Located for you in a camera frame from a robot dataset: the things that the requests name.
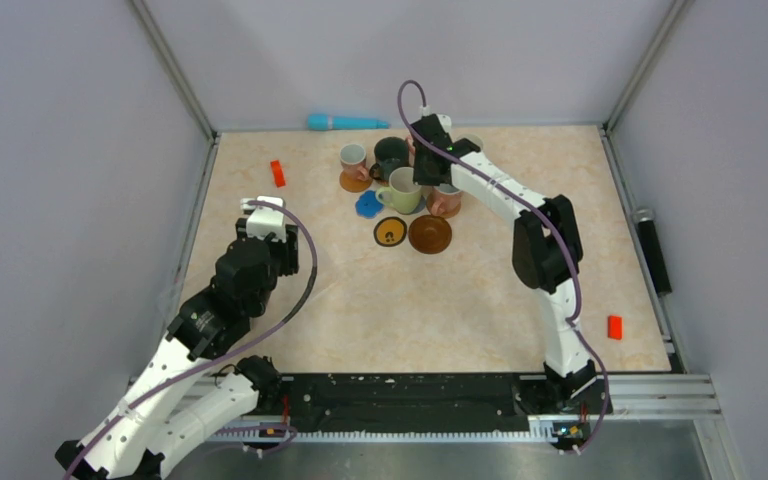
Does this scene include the light green mug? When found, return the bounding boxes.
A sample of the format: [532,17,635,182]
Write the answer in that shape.
[375,167,422,215]

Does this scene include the dark green mug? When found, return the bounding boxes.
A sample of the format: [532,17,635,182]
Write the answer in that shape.
[369,136,410,183]

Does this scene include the yellow mug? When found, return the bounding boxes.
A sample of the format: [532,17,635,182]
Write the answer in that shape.
[462,133,484,151]

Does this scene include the light wooden coaster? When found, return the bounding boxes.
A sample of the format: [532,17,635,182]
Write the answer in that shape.
[339,172,373,193]
[427,199,461,219]

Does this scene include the brown grooved coaster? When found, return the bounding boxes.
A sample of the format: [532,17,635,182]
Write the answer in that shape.
[408,215,453,255]

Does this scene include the blue flower coaster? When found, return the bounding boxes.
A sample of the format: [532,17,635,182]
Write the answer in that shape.
[355,190,384,219]

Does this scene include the brown paw print coaster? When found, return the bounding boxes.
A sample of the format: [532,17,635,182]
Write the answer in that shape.
[373,216,408,248]

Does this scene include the pink printed mug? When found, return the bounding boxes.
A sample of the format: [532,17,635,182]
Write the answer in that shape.
[339,143,370,181]

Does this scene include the black microphone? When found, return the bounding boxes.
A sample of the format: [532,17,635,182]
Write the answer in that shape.
[632,208,673,297]

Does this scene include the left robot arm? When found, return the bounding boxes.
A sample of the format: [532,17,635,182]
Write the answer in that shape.
[55,213,318,479]

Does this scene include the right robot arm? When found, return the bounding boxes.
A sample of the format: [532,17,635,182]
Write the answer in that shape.
[409,114,597,412]

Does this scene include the red block near cups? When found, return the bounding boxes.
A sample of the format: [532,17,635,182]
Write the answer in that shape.
[270,160,286,188]

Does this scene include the turquoise microphone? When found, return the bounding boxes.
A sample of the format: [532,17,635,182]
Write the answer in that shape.
[306,114,390,131]

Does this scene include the red block at right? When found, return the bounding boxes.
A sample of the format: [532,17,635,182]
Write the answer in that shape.
[607,315,624,340]

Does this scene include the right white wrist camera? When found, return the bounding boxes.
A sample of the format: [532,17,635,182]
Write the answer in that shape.
[422,107,453,133]

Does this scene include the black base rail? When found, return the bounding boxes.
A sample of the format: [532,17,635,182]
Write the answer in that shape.
[252,373,613,450]

